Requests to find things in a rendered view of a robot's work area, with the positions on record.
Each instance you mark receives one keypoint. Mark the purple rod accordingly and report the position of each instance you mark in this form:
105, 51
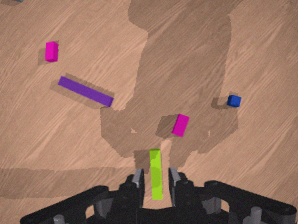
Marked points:
86, 91

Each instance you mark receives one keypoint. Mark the magenta block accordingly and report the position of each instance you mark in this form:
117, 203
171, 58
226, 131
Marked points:
51, 54
180, 125

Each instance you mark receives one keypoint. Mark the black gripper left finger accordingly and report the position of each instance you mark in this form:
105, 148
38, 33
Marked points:
73, 209

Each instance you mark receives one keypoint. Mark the lime green rod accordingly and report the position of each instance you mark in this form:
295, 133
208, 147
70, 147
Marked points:
156, 179

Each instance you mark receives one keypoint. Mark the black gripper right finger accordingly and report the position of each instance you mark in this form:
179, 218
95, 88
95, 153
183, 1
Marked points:
244, 207

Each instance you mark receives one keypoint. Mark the small blue cube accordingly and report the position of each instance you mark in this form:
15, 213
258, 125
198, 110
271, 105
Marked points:
234, 101

